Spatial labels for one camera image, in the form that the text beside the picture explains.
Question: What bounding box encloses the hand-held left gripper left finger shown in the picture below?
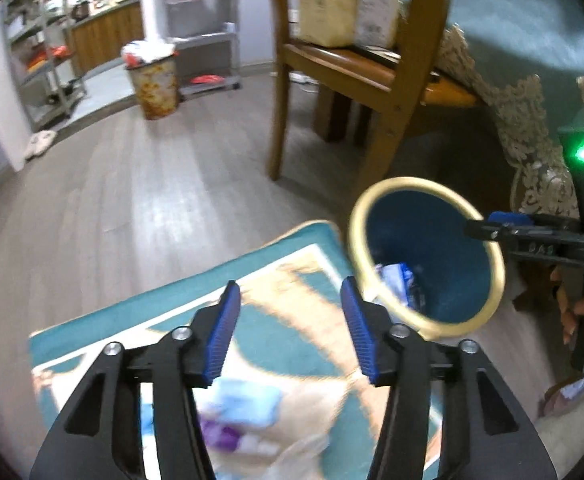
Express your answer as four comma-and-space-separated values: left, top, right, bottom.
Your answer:
29, 280, 243, 480

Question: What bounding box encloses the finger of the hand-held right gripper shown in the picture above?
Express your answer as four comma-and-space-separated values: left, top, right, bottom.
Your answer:
487, 211, 582, 232
464, 219, 584, 267

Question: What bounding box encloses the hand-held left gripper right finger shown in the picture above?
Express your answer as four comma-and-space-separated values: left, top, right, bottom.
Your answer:
340, 276, 558, 480

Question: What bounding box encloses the teal gold-rimmed waste bin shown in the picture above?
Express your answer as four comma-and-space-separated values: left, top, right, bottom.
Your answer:
348, 177, 506, 339

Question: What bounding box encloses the blue white plastic packet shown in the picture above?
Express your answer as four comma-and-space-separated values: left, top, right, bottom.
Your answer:
374, 262, 429, 312

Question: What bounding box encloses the silver blue foil packet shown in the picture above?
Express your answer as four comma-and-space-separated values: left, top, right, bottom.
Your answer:
199, 379, 283, 427

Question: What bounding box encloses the teal beige printed mat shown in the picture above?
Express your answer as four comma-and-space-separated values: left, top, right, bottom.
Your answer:
29, 220, 445, 480

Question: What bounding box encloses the teal lace-trimmed tablecloth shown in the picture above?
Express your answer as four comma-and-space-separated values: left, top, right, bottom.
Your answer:
432, 0, 584, 222

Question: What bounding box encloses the dark wooden table base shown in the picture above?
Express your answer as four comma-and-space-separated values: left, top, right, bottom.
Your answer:
314, 84, 373, 149

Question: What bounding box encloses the white printed box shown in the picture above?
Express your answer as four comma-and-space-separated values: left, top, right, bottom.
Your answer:
354, 0, 413, 51

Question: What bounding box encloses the floral waste bin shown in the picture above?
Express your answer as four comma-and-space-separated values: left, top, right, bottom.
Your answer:
124, 55, 179, 121

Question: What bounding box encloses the pair of white slippers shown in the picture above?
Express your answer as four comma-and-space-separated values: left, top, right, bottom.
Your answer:
24, 129, 58, 162

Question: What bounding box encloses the wooden chair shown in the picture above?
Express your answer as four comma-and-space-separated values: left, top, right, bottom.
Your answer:
266, 0, 484, 197

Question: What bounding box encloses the yellowish cardboard box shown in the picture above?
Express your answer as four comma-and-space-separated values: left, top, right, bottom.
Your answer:
297, 0, 361, 47

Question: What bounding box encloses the white plastic bag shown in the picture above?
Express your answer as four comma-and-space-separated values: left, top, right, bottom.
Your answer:
120, 40, 177, 69

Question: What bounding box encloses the wooden kitchen cabinet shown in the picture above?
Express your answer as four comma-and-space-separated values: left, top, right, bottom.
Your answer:
68, 0, 145, 77

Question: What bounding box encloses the grey shelf cart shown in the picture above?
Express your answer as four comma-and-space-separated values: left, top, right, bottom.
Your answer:
164, 0, 243, 99

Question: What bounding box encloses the grey metal shelf rack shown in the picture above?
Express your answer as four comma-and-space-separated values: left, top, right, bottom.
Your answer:
2, 0, 88, 132

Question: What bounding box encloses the white pillar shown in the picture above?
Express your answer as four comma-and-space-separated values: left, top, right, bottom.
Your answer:
140, 0, 169, 47

